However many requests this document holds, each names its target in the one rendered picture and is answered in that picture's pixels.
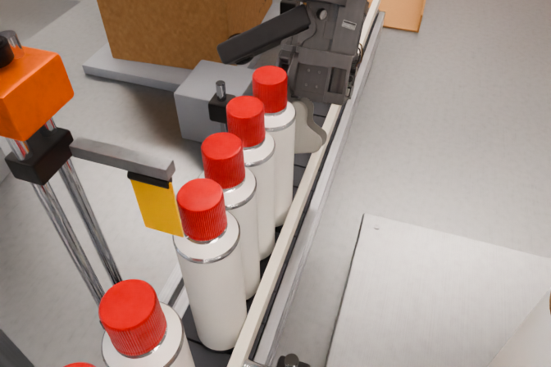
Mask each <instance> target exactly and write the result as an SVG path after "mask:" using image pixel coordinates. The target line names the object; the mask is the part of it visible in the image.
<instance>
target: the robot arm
mask: <svg viewBox="0 0 551 367"><path fill-rule="evenodd" d="M295 1H299V2H306V3H307V5H304V4H301V5H299V6H297V7H295V8H293V9H291V10H289V11H286V12H284V13H282V14H280V15H278V16H276V17H274V18H272V19H270V20H268V21H266V22H264V23H261V24H260V25H257V26H255V27H253V28H251V29H249V30H247V31H245V32H243V33H237V34H233V35H231V36H230V37H229V38H228V39H227V40H226V41H225V42H223V43H220V44H218V45H217V47H216V50H217V52H218V54H219V56H220V59H221V62H222V63H223V64H225V65H230V64H235V65H245V64H247V63H249V62H250V61H251V60H252V59H253V58H254V57H255V56H257V55H259V54H261V53H263V52H265V51H268V50H270V49H272V48H274V47H277V46H279V45H281V47H282V48H283V49H281V50H280V51H279V54H278V57H277V61H276V64H275V66H278V67H279V68H281V69H283V70H284V71H285V72H286V74H287V76H288V77H287V101H288V102H290V103H291V104H292V105H293V106H294V108H295V110H296V118H295V138H294V154H295V153H314V152H317V151H319V150H320V148H321V146H323V145H324V144H325V143H326V140H327V133H326V131H325V130H324V129H323V128H321V127H320V126H319V125H317V124H316V123H315V122H314V121H313V112H314V106H313V103H312V102H319V103H323V104H328V103H331V104H335V105H340V106H341V105H342V106H343V105H344V103H345V102H346V101H347V100H349V99H351V97H352V95H353V89H354V81H355V77H356V75H357V66H358V64H359V63H361V62H362V55H363V48H362V45H361V44H360V38H361V34H362V27H363V22H364V18H365V15H366V14H367V10H368V6H369V2H368V1H367V0H295ZM324 10H326V12H327V15H326V18H325V19H323V20H322V19H321V18H320V14H321V12H322V11H324ZM359 44H360V45H361V49H360V48H359ZM358 49H359V52H357V51H358ZM361 50H362V52H361ZM358 54H359V55H358ZM360 56H361V60H360V62H359V59H360ZM309 98H310V99H309Z"/></svg>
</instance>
